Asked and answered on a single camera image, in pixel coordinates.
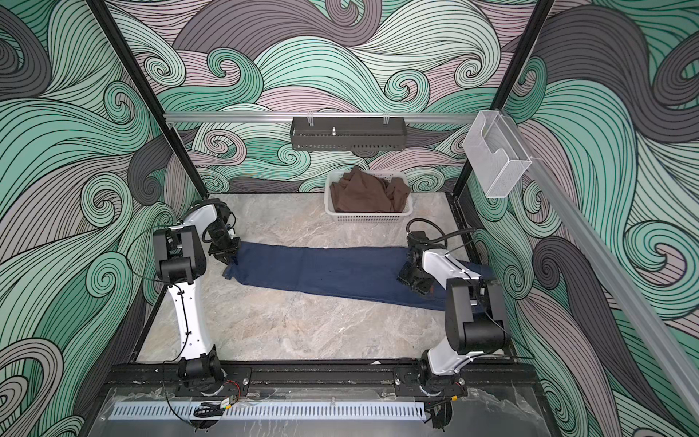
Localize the white slotted cable duct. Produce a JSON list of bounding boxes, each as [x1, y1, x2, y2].
[[107, 401, 427, 422]]

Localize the clear plastic wall bin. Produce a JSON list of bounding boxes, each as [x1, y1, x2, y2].
[[462, 110, 532, 198]]

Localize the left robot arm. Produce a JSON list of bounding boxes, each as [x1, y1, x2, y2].
[[152, 198, 240, 396]]

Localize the aluminium rail back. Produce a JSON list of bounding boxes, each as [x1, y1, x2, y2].
[[164, 111, 477, 125]]

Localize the black perforated metal tray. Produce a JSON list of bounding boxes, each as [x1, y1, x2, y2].
[[289, 116, 408, 151]]

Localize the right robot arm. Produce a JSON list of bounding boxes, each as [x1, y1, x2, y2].
[[398, 218, 510, 391]]

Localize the brown trousers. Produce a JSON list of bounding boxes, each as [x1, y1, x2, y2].
[[329, 167, 411, 213]]

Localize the aluminium rail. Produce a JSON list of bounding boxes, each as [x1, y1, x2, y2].
[[164, 111, 477, 125], [502, 115, 698, 419]]

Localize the blue denim trousers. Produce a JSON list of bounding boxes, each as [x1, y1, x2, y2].
[[222, 241, 495, 312]]

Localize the aluminium rail right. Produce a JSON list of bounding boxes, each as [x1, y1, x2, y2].
[[502, 115, 698, 419]]

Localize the white plastic laundry basket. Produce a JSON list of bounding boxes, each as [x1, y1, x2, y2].
[[324, 170, 413, 223]]

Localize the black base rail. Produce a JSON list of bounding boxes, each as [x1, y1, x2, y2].
[[99, 358, 544, 400]]

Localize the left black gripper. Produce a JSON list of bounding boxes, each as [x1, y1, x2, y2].
[[210, 224, 244, 267]]

